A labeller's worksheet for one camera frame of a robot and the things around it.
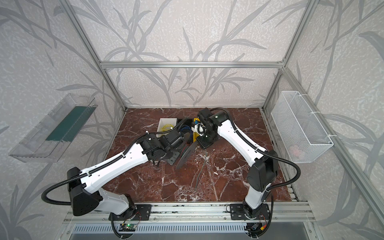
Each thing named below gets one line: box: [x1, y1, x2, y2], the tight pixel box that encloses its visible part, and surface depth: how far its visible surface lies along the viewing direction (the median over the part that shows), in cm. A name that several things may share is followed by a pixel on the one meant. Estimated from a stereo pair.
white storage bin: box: [156, 118, 177, 138], surface depth 107 cm
